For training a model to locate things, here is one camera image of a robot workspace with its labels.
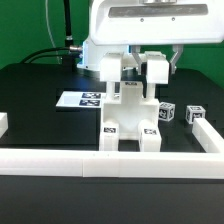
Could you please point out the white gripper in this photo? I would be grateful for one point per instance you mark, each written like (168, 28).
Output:
(156, 22)

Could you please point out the white chair back frame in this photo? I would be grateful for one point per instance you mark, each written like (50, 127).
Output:
(133, 71)

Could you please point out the white chair seat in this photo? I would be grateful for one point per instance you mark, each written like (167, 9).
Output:
(129, 110)

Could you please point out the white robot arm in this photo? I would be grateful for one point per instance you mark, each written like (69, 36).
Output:
(93, 53)

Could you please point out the white sheet with markers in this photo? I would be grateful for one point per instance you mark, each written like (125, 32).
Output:
(72, 99)

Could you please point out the white U-shaped obstacle fence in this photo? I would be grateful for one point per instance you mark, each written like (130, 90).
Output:
(42, 162)

